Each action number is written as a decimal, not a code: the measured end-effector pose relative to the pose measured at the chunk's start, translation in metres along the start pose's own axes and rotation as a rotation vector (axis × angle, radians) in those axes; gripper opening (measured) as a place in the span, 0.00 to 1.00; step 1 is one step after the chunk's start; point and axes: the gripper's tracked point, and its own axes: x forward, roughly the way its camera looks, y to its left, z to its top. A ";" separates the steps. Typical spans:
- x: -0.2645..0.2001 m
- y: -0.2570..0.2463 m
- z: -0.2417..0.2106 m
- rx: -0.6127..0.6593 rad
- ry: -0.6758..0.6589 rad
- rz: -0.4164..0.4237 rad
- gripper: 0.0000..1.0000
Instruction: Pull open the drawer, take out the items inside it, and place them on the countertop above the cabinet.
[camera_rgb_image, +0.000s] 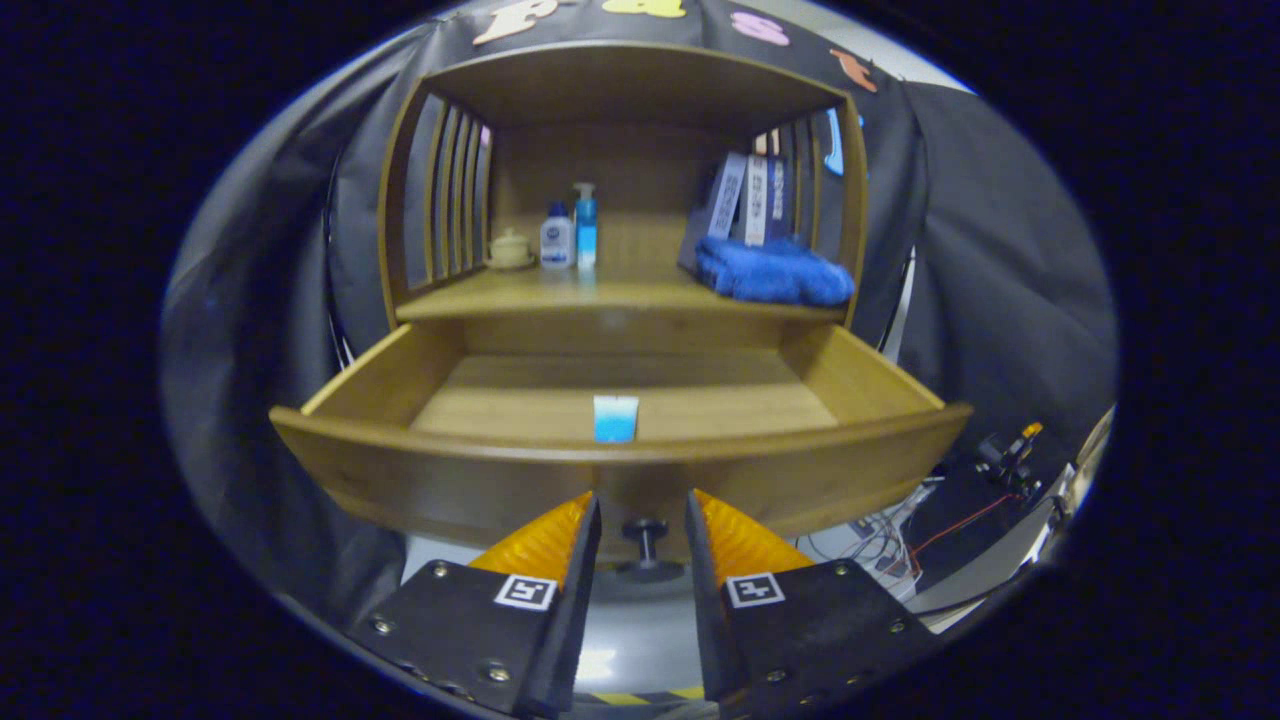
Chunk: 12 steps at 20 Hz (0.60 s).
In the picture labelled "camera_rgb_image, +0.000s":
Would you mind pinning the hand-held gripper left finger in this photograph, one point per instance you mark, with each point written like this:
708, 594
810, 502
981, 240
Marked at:
575, 610

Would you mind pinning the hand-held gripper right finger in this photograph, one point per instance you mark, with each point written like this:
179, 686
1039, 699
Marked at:
705, 610

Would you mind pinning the wooden drawer with black knob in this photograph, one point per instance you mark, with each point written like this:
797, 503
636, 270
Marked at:
520, 475

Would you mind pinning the blue squeeze tube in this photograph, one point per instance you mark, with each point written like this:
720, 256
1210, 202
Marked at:
615, 420

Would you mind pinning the wooden countertop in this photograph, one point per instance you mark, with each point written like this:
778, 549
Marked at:
620, 295

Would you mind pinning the wooden cabinet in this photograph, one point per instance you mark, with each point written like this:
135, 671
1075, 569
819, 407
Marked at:
620, 90

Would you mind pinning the yellow black hazard tape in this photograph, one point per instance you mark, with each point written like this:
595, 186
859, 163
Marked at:
620, 698

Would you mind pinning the black orange tool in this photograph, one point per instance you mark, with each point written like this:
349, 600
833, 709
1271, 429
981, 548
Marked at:
1010, 455

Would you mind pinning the blue folded towel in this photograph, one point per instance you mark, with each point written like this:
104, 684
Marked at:
775, 272

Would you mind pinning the cream lidded teacup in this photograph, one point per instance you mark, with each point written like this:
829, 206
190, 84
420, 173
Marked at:
510, 250

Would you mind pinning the white lotion bottle blue cap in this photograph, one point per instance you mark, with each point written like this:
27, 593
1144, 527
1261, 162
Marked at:
556, 240

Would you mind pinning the blue pump bottle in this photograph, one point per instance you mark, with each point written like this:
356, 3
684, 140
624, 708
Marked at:
586, 225

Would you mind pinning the grey book white spine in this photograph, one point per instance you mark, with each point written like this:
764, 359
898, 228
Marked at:
715, 205

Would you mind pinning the dark blue book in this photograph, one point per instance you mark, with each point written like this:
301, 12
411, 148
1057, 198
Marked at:
777, 195

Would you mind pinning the black backdrop cloth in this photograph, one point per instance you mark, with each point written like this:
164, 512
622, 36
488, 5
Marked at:
1000, 250

